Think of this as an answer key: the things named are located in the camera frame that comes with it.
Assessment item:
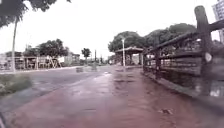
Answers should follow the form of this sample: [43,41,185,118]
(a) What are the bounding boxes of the large dark-trunked tree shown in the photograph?
[0,0,72,28]

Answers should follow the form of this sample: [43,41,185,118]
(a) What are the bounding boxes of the low buildings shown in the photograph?
[0,49,82,71]

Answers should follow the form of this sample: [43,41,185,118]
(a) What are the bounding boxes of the grey pavement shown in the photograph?
[0,66,108,118]

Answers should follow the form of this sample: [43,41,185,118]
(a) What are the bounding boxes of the pale lamp pole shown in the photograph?
[121,38,127,68]

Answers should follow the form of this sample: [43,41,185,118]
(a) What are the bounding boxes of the red paved path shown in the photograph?
[8,65,224,128]

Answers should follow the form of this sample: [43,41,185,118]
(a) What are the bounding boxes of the low planted bed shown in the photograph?
[0,73,33,97]

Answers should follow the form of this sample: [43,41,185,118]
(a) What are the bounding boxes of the roofed shelter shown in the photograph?
[114,46,145,67]

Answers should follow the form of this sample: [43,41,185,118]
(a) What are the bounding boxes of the small round tree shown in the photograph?
[81,47,92,65]

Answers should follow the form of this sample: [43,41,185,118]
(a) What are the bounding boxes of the tall pale building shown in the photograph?
[211,0,224,43]

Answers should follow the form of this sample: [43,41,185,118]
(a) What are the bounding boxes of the dark wooden fence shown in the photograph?
[142,4,224,98]

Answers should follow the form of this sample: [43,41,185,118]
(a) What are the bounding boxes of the grey kerb strip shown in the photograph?
[141,70,224,111]

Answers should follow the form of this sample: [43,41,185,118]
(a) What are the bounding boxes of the water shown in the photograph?
[196,78,224,98]

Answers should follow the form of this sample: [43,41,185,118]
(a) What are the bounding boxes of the group of trees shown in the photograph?
[107,22,201,55]

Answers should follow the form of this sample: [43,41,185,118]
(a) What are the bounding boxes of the broad green tree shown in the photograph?
[22,38,70,68]

